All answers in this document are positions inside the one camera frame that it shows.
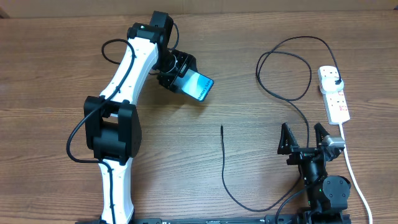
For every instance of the white power strip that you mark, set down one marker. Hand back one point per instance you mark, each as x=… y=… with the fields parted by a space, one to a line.
x=335 y=103

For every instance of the white charger plug adapter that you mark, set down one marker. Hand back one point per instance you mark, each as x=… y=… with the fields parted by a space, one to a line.
x=331 y=85

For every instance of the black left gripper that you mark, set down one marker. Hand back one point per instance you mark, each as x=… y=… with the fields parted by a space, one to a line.
x=186 y=60

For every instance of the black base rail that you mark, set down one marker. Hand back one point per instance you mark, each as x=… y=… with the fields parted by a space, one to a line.
x=268 y=219

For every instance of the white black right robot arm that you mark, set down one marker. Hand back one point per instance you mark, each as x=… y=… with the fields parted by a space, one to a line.
x=327 y=194

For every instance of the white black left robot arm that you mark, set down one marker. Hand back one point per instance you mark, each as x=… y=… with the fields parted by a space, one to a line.
x=113 y=130

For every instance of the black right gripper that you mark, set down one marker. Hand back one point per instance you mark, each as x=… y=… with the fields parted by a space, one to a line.
x=300 y=153

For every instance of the Samsung Galaxy smartphone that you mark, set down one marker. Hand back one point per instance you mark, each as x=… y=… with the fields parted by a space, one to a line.
x=195 y=85

